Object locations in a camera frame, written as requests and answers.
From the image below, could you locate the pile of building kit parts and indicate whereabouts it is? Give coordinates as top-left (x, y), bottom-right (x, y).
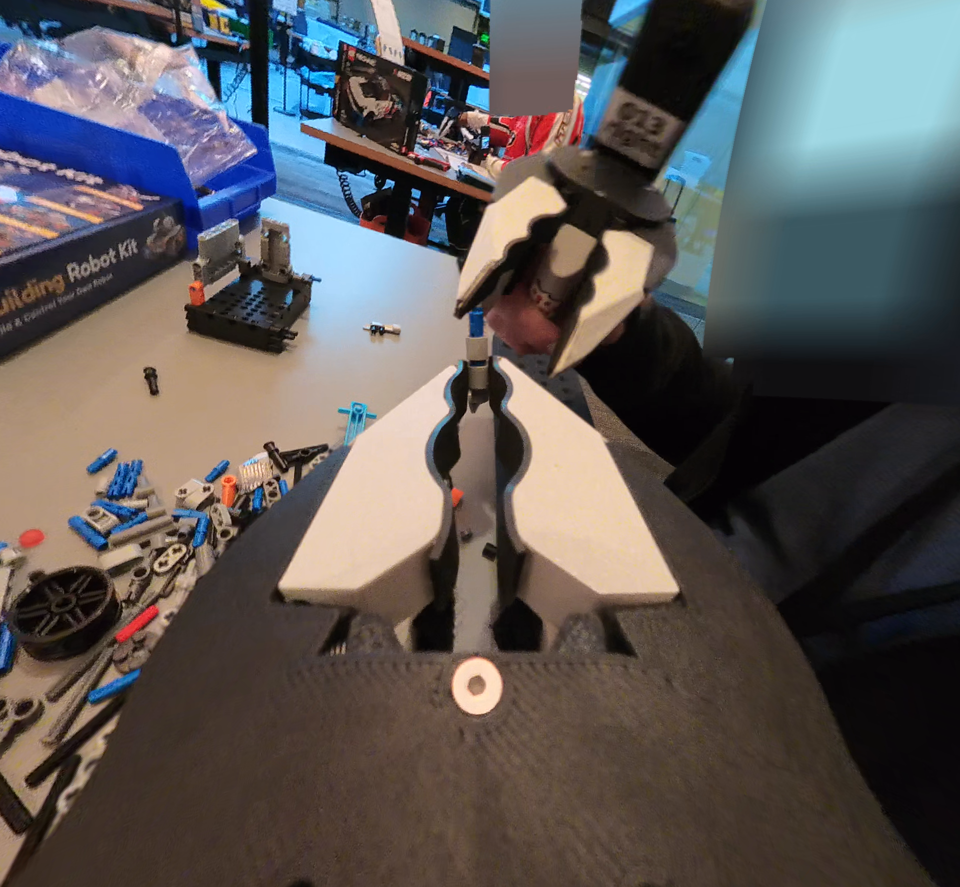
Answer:
top-left (0, 437), bottom-right (376, 843)

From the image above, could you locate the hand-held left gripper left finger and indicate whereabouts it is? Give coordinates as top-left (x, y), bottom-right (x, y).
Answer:
top-left (276, 362), bottom-right (481, 651)

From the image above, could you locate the black spoked wheel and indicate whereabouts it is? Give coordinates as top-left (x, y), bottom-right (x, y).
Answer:
top-left (6, 566), bottom-right (123, 662)

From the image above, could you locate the black base plate assembly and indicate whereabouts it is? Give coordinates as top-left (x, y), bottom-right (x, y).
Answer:
top-left (183, 218), bottom-right (318, 354)

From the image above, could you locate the person's right hand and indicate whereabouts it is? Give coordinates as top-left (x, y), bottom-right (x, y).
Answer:
top-left (483, 275), bottom-right (583, 366)

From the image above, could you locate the grey building beam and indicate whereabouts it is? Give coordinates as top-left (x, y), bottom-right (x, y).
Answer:
top-left (461, 335), bottom-right (495, 414)

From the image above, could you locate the clear plastic bag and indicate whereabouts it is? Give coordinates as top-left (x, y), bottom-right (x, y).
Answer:
top-left (0, 26), bottom-right (259, 186)

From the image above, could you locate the cyan frame piece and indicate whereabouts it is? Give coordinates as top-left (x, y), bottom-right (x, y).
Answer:
top-left (336, 401), bottom-right (379, 447)

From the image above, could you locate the robot kit box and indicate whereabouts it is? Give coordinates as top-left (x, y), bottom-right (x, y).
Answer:
top-left (0, 149), bottom-right (190, 360)

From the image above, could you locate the black steel pillar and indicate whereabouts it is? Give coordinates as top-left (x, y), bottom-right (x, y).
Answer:
top-left (245, 0), bottom-right (274, 126)

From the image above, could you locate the person's right forearm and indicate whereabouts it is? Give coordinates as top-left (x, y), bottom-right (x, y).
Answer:
top-left (573, 295), bottom-right (759, 476)

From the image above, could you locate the blue plastic bin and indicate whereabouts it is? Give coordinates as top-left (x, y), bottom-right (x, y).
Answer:
top-left (0, 86), bottom-right (280, 366)

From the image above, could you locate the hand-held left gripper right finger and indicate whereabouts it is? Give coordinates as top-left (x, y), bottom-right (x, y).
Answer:
top-left (483, 359), bottom-right (682, 651)

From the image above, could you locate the dark printed box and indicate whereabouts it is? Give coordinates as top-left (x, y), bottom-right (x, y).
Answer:
top-left (332, 41), bottom-right (426, 156)

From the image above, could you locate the background wooden desk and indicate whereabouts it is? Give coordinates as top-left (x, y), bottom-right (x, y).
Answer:
top-left (297, 32), bottom-right (504, 228)

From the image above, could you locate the person's dark clothing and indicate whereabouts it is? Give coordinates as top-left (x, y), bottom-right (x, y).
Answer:
top-left (660, 362), bottom-right (960, 887)

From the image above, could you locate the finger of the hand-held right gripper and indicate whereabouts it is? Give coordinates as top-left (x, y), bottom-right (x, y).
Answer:
top-left (543, 215), bottom-right (664, 377)
top-left (453, 172), bottom-right (568, 323)

